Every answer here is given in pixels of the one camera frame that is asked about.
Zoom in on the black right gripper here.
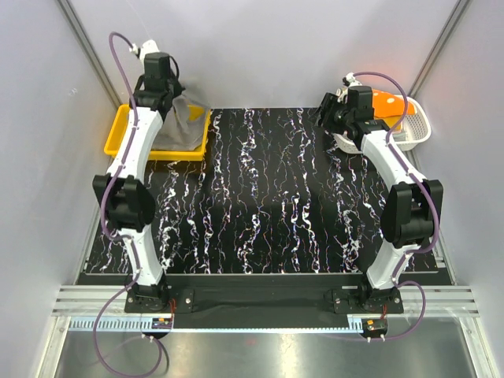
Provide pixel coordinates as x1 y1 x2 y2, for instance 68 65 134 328
306 93 353 136

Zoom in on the grey towel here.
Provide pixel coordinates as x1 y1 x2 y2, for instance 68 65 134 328
152 88 209 152

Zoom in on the orange white patterned towel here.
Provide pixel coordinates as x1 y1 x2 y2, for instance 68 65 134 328
338 87 419 119

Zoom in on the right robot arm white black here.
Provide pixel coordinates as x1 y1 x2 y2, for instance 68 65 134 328
319 86 443 313

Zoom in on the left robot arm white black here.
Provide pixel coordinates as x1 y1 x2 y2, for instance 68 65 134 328
92 52 182 312

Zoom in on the yellow plastic bin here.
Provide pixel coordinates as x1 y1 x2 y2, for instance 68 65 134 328
104 104 211 161

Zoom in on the white perforated plastic basket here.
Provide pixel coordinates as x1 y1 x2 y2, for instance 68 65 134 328
334 97 432 154

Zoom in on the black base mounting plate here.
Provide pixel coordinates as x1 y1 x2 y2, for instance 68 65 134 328
124 273 404 330

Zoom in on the right small electronics board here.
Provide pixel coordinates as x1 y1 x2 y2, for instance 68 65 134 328
363 318 388 337

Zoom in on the small electronics board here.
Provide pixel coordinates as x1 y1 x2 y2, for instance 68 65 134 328
152 317 172 329
363 318 388 337

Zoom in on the left small electronics board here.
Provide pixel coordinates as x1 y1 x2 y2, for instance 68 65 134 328
152 317 172 329

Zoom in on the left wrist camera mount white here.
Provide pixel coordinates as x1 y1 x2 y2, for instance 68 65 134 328
129 39 160 63

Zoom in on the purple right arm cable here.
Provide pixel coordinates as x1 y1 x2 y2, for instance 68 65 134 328
346 72 441 342

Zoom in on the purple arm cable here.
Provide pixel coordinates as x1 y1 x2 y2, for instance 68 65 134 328
346 72 441 342
92 31 172 375

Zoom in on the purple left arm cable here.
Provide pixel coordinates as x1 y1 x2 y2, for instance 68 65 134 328
92 31 172 375

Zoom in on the aluminium frame rail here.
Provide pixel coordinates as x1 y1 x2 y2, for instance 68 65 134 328
52 285 479 317

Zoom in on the white slotted cable duct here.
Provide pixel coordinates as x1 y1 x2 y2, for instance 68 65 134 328
69 317 153 332

